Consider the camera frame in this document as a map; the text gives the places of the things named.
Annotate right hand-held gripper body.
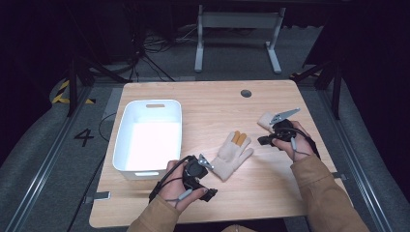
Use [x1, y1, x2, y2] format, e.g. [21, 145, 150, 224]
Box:
[269, 107, 303, 143]

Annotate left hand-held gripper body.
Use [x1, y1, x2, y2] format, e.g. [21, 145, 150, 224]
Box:
[182, 154, 217, 194]

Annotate beige knit glove orange fingers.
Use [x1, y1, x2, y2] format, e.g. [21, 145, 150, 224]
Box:
[210, 130, 254, 182]
[256, 110, 276, 133]

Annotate white plastic storage basket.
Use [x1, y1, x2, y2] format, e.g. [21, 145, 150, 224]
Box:
[111, 99, 183, 181]

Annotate person's right hand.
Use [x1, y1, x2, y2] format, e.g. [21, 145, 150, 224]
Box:
[272, 120, 319, 162]

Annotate person's left hand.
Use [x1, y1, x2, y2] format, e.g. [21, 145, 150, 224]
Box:
[158, 159, 209, 214]

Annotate black metal stand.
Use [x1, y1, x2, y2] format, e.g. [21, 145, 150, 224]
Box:
[289, 59, 343, 121]

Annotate black tripod stand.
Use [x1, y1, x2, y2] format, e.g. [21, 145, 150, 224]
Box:
[66, 54, 131, 118]

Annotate grey right gripper lanyard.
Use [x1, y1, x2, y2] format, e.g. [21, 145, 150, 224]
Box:
[290, 136, 311, 162]

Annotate grey gripper lanyard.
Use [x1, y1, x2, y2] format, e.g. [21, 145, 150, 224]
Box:
[290, 136, 311, 162]
[165, 188, 194, 208]

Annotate grey left gripper lanyard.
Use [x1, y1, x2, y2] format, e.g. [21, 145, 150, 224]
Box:
[165, 188, 194, 208]

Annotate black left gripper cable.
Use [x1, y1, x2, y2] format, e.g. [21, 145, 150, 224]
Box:
[148, 156, 194, 204]

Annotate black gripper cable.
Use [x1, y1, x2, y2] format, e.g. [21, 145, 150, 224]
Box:
[279, 127, 322, 160]
[148, 156, 194, 204]

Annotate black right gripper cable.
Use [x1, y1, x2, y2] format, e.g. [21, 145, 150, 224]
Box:
[279, 127, 322, 160]

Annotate black floor cable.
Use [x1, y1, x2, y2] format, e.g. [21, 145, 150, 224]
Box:
[67, 111, 118, 232]

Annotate grey metal table frame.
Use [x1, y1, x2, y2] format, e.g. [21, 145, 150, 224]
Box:
[193, 4, 286, 75]

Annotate bundle of floor cables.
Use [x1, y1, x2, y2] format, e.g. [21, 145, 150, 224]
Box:
[129, 25, 201, 82]

